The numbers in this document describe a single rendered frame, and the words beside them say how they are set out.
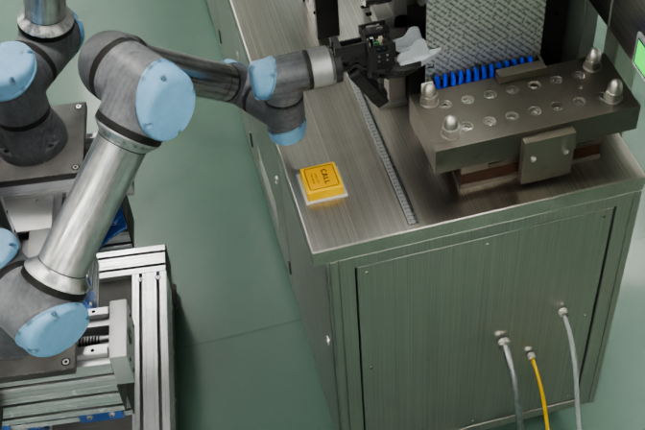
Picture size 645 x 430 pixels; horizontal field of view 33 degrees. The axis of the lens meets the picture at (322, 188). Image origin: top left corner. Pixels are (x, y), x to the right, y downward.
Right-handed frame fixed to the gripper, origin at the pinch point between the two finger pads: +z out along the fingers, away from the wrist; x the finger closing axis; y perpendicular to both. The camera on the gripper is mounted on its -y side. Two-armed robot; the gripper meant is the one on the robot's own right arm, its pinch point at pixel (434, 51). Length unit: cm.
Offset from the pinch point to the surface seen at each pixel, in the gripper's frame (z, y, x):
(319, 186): -26.7, -16.6, -12.3
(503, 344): 8, -62, -27
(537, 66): 19.0, -4.2, -5.7
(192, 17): -34, -110, 168
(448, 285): -4.7, -38.9, -25.7
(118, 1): -59, -110, 186
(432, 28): -0.5, 5.9, -0.2
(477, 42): 8.6, 0.1, -0.2
